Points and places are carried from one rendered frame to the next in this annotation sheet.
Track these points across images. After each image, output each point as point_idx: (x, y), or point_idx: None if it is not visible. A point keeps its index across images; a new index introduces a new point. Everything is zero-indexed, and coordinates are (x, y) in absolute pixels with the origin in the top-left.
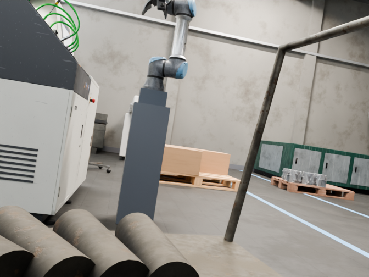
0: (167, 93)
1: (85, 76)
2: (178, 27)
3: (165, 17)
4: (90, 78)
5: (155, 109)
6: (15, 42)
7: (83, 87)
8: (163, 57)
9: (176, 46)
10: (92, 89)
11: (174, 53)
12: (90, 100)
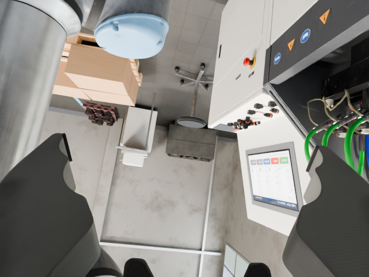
0: None
1: (334, 30)
2: (10, 150)
3: (58, 137)
4: (262, 88)
5: None
6: None
7: (335, 4)
8: (106, 28)
9: (29, 46)
10: (243, 88)
11: (46, 16)
12: (252, 60)
